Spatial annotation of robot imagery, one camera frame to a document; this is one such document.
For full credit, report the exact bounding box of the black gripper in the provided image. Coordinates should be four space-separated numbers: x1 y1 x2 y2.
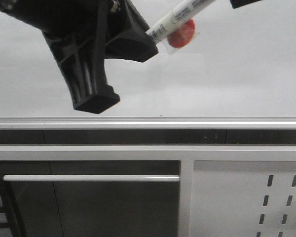
0 0 158 114
230 0 261 9

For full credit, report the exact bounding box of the white whiteboard marker pen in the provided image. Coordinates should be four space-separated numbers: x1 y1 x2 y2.
146 0 214 44

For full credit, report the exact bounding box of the red round magnet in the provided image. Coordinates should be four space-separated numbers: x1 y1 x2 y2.
163 18 199 55

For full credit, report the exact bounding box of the large white whiteboard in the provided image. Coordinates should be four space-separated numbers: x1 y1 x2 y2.
0 0 296 127

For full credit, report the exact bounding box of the black slatted rack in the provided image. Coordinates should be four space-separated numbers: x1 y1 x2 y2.
0 175 20 237

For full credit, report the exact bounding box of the white perforated metal panel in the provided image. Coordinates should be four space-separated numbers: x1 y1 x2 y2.
190 161 296 237

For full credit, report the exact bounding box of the white horizontal rail bar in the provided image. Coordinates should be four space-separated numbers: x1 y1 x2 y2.
3 175 180 182

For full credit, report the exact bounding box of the grey metal stand frame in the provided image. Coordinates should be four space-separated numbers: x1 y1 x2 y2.
0 146 296 237

